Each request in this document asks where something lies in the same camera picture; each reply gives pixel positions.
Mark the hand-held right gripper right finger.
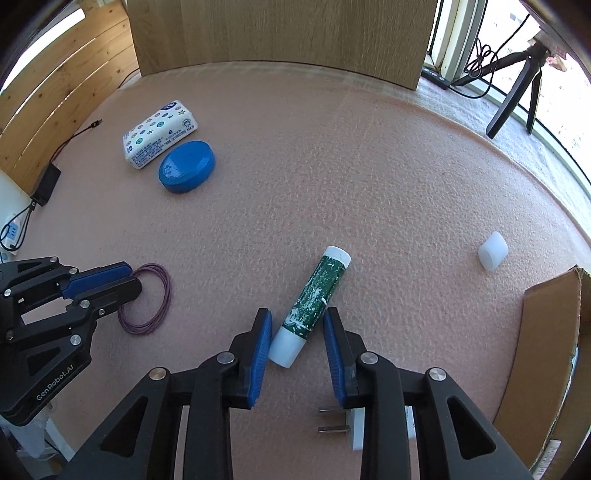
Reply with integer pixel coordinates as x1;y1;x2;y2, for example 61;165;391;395
323;308;536;480

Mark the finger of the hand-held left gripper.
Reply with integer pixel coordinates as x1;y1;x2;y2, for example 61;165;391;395
7;277;143;347
0;256;133;301

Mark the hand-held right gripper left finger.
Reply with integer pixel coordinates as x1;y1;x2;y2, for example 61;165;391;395
58;308;274;480

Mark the purple hair tie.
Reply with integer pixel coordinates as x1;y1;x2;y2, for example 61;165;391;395
117;263;174;334

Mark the green lip balm tube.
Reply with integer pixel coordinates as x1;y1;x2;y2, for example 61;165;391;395
268;246;352;368

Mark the white charger plug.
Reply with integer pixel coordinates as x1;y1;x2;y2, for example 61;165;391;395
318;405;416;452

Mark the blue oval case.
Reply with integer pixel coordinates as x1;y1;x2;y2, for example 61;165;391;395
158;141;217;195

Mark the white patterned tissue pack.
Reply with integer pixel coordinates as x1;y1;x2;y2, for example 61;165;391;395
122;99;199;171

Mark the cardboard box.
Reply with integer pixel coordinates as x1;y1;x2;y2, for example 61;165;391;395
492;264;591;476

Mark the white power strip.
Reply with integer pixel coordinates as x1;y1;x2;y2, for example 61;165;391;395
0;217;28;252

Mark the black power adapter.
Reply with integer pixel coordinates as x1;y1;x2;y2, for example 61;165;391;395
30;164;62;207

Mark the small white cap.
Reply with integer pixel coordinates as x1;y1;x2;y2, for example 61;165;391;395
478;232;509;272

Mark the light wooden board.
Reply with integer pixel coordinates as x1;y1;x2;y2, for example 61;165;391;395
126;0;439;90

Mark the black tripod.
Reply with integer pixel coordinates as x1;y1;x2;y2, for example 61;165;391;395
450;41;550;139

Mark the black usb cable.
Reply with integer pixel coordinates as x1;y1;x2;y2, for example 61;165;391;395
48;119;103;167

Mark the black ring light cable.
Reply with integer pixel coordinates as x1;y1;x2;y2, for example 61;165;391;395
421;14;532;100

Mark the white window frame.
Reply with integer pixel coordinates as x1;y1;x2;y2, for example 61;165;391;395
425;0;591;176

